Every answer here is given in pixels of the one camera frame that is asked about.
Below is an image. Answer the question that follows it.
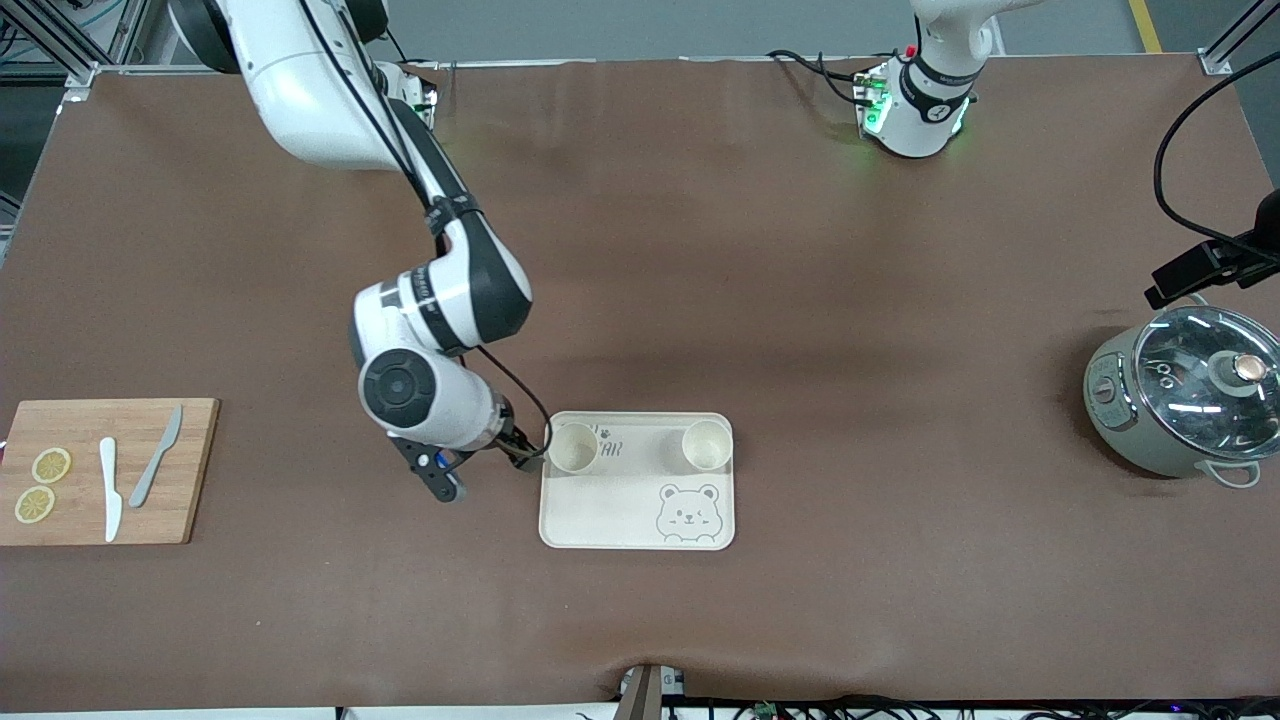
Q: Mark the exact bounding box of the glass pot lid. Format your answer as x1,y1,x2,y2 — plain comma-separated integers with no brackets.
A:
1133,305,1280,461

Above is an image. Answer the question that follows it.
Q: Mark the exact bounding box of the black left base cable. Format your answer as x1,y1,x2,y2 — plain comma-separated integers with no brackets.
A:
766,47,883,107

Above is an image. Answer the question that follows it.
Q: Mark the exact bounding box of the brown table mat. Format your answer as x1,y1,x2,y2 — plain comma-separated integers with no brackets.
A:
0,55,1280,713

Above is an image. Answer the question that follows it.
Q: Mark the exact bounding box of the black base cable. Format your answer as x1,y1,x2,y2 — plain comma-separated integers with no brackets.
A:
766,47,883,107
380,30,443,101

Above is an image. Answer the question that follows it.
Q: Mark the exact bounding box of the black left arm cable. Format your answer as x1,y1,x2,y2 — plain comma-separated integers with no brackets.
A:
1154,48,1280,246

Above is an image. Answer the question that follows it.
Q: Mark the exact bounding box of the grey plastic knife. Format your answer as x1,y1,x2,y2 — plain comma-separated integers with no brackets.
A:
128,404,185,509

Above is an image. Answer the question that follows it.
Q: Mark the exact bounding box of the green electric cooking pot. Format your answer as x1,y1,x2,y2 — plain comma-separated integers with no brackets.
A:
1083,290,1280,489

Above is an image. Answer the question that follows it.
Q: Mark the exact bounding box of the white paper-like cup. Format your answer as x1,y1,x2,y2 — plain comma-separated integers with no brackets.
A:
681,419,735,473
547,421,602,475

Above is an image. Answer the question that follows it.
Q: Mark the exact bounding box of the white plastic knife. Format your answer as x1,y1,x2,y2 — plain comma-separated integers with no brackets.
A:
98,437,124,544

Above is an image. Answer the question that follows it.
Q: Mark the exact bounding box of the aluminium frame profile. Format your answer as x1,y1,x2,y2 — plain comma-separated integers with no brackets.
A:
1195,0,1280,79
0,0,153,103

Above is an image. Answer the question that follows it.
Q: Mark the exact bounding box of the cream bear print tray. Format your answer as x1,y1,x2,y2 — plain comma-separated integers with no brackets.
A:
538,411,736,552

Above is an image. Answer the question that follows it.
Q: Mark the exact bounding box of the black right base cable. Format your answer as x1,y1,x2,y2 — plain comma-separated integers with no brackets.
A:
380,30,443,101

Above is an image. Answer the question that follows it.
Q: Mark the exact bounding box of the bamboo cutting board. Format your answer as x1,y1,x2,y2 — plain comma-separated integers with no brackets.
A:
0,398,221,547

